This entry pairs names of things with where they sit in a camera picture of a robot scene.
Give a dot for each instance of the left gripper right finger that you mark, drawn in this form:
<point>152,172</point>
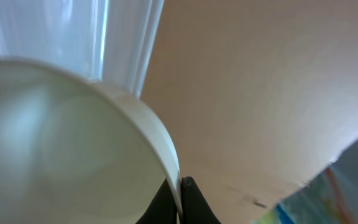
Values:
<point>195,207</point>

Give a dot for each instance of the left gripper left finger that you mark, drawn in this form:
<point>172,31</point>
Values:
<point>162,209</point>

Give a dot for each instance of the white bowl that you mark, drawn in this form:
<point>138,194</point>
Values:
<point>74,151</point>

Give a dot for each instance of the clear plastic bin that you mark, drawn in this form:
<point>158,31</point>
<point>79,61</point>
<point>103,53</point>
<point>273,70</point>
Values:
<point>97,39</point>

